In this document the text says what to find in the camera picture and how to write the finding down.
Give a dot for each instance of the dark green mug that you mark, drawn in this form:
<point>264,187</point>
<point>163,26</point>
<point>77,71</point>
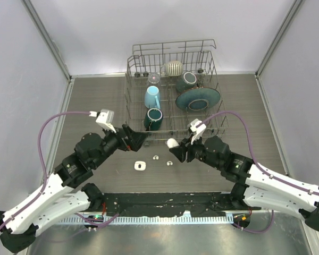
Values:
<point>153,119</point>

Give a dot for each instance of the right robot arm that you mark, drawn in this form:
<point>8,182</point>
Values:
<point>255,186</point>

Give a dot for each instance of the clear glass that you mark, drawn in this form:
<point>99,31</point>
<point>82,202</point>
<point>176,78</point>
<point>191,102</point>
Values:
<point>153,79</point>

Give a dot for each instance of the white cable duct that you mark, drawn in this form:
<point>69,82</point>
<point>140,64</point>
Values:
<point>185,219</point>

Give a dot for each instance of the white square charging case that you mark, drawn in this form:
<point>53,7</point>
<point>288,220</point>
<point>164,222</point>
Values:
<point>140,165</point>

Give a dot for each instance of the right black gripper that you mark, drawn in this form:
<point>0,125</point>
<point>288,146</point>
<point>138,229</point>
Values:
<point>181,151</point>

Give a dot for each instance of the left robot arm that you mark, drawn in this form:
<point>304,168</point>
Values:
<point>65,191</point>

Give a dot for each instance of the light blue mug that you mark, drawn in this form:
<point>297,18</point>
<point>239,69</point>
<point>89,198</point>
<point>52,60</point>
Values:
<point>152,97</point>

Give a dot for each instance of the dark teal bowl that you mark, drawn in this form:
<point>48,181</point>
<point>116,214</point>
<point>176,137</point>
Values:
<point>186,82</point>

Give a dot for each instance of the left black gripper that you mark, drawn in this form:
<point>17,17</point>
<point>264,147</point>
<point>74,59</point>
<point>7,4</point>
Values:
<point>139,137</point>

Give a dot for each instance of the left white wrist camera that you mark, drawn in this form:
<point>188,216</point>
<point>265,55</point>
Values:
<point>104,119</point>

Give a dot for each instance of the white oval earbud case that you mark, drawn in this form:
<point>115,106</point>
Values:
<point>172,143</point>

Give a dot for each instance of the striped ceramic cup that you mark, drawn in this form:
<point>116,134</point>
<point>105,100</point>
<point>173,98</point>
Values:
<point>172,68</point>

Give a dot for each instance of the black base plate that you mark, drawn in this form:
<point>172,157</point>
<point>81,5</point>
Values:
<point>199,204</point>

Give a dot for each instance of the teal ceramic plate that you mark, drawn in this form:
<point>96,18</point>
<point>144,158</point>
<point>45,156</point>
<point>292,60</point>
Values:
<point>197,99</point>

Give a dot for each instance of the grey wire dish rack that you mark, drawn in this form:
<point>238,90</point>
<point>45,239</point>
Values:
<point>196,57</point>

